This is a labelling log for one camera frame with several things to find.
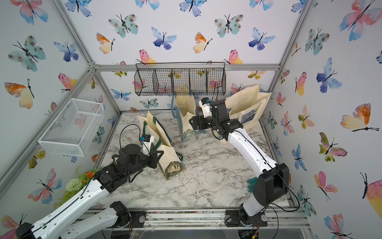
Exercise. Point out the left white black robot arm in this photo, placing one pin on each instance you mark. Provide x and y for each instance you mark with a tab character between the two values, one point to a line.
126	166

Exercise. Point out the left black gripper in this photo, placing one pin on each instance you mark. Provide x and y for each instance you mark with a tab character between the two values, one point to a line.
153	160

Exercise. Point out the cream bag starry night print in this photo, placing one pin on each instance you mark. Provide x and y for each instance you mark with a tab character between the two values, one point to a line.
247	106

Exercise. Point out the white mesh wall basket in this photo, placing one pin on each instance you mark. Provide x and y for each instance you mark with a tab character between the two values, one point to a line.
73	129

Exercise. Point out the black wire wall basket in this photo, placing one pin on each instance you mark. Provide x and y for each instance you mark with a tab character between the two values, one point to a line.
186	78

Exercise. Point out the aluminium front rail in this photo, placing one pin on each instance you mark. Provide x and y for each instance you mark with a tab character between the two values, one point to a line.
215	218

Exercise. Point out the cream bag green handles floral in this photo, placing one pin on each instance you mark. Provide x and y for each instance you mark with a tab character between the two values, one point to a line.
171	161

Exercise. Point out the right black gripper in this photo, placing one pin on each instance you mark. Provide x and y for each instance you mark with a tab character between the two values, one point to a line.
201	119

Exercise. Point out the potted plant orange flowers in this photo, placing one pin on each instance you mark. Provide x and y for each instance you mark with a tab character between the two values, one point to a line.
75	185

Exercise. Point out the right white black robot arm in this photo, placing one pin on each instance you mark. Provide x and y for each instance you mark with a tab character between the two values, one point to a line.
271	177

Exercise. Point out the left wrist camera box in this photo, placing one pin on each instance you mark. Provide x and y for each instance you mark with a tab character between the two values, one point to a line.
146	141

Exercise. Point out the cream bag blue floral pattern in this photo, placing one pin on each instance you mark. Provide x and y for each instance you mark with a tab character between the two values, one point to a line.
184	109

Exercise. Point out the green rubber glove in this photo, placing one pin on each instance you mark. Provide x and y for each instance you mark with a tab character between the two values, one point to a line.
251	182

